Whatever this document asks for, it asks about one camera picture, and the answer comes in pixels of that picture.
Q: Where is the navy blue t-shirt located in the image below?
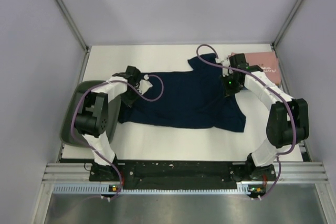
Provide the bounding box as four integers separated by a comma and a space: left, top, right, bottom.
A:
118, 54, 246, 133

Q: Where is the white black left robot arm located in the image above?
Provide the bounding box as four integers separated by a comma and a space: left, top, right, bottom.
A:
69, 66, 152, 181

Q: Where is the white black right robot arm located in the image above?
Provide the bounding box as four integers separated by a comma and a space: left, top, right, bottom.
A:
216, 54, 309, 180

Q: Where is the dark green plastic bin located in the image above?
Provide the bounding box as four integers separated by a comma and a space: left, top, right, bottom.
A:
60, 80, 121, 147

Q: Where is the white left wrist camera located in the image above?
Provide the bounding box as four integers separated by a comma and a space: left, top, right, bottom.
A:
138, 74, 153, 95

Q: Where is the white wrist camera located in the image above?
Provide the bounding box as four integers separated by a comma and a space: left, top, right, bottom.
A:
138, 74, 153, 95
215, 56, 231, 77

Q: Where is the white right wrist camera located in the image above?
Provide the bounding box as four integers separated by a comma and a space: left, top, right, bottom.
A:
215, 56, 231, 77

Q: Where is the left aluminium frame post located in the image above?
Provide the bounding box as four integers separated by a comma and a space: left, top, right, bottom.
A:
39, 0, 91, 54

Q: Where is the aluminium frame post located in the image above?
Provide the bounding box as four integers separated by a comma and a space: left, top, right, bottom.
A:
271, 0, 324, 49
39, 0, 91, 54

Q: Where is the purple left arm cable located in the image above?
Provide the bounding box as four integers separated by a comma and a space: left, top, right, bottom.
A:
70, 74, 165, 200

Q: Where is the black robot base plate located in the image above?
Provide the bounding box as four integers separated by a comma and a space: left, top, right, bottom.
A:
89, 159, 276, 190

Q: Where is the aluminium front frame rail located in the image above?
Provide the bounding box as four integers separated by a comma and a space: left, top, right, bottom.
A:
43, 162, 329, 184

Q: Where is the light blue slotted cable duct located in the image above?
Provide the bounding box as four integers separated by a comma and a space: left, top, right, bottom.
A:
53, 184, 265, 195

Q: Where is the right aluminium frame post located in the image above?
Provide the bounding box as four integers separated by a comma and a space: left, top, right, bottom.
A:
271, 0, 324, 49

